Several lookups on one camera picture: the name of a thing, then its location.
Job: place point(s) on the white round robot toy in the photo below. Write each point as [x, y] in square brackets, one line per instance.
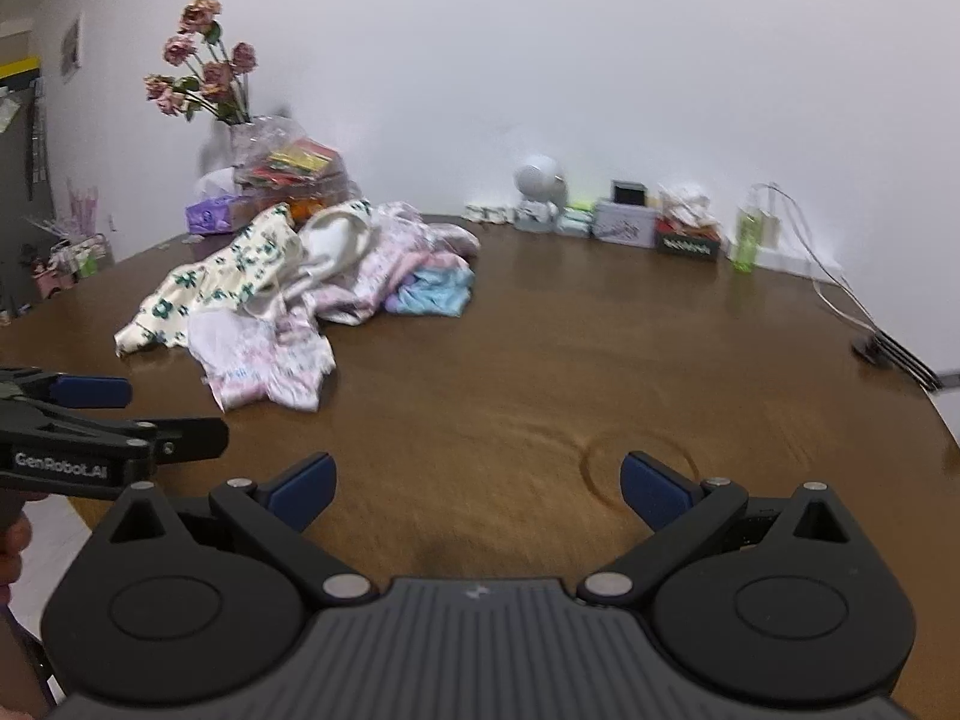
[542, 192]

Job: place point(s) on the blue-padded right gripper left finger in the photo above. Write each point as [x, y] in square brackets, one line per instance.
[263, 528]

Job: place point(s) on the white charger adapter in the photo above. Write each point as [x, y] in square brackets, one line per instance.
[770, 220]

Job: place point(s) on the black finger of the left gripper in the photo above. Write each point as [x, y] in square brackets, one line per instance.
[170, 441]

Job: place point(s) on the clear bag of snacks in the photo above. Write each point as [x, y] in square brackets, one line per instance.
[274, 161]

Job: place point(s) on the pink dotted garment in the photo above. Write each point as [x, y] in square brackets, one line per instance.
[401, 242]

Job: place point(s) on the purple tissue box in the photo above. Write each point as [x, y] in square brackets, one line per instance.
[221, 215]

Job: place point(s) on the small white figurines row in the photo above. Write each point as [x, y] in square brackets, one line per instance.
[484, 213]

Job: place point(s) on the dried pink rose bouquet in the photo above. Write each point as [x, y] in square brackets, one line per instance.
[205, 75]

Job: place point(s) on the green white small packs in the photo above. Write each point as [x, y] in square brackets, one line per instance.
[576, 219]

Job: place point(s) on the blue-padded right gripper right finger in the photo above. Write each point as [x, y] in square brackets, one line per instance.
[687, 520]

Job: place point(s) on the wall poster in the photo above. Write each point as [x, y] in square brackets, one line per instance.
[71, 49]

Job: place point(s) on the person's left hand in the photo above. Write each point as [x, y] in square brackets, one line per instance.
[15, 541]

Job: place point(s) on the black red tissue box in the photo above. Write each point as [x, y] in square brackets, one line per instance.
[686, 226]

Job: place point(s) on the cream green-flower garment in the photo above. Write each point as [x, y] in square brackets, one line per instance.
[228, 279]

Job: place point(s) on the pink floral white garment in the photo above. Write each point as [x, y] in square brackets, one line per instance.
[245, 359]

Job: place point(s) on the small black cube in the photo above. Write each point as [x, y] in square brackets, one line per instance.
[628, 193]

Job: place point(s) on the light blue garment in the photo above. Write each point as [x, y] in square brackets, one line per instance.
[430, 291]

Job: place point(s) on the pink desk organizer with straws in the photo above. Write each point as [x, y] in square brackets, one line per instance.
[78, 249]

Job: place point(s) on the grey tin box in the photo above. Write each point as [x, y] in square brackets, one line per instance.
[617, 223]

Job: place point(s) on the white power strip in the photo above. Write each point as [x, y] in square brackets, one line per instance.
[799, 263]

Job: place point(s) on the green spray bottle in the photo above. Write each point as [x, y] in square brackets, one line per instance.
[749, 223]

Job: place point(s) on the white cream garment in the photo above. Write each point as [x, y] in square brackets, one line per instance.
[328, 244]

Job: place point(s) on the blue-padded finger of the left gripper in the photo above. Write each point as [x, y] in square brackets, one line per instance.
[84, 392]

